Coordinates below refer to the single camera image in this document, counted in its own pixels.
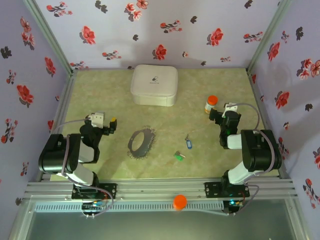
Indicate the left black mount plate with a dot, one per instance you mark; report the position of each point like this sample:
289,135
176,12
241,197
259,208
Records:
110,191

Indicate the right black mount plate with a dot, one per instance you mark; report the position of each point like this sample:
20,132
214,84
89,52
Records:
212,190

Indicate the left aluminium corner post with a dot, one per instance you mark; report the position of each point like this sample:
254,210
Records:
50,37

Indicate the orange-capped pill bottle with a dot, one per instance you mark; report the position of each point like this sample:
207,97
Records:
211,103

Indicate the white zip case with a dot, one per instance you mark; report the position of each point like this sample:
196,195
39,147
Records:
153,85

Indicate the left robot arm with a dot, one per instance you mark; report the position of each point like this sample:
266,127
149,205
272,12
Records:
57,155

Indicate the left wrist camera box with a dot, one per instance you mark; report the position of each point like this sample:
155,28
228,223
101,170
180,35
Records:
97,120

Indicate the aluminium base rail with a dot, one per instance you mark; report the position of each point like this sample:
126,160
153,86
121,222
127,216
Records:
160,187

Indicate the aluminium side rail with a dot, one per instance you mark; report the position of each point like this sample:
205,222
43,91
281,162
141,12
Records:
62,105
254,87

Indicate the black mount plate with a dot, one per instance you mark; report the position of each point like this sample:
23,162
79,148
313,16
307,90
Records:
110,191
212,190

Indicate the left controller board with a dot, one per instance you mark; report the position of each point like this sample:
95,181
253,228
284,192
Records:
93,207

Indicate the right aluminium corner post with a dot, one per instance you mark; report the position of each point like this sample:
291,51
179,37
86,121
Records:
268,35

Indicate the right controller board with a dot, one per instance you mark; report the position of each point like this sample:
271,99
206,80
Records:
232,205

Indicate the right aluminium side rail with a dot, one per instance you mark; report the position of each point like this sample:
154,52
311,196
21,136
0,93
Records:
254,87

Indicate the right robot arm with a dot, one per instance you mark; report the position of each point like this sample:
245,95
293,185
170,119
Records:
260,150

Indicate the left aluminium side rail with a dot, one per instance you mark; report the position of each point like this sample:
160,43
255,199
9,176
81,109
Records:
62,105

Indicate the controller board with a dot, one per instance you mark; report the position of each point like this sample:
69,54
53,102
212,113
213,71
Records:
93,207
232,205

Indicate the blue key tag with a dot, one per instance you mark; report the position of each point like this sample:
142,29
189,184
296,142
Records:
188,144

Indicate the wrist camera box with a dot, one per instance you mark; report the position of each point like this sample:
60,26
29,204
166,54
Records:
230,107
97,120

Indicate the orange round cap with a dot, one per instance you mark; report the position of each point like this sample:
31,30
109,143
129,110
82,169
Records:
180,202

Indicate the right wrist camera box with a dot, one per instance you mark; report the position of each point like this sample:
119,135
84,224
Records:
230,107

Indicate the aluminium corner post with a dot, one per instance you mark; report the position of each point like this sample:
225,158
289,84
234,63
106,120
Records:
268,35
50,37

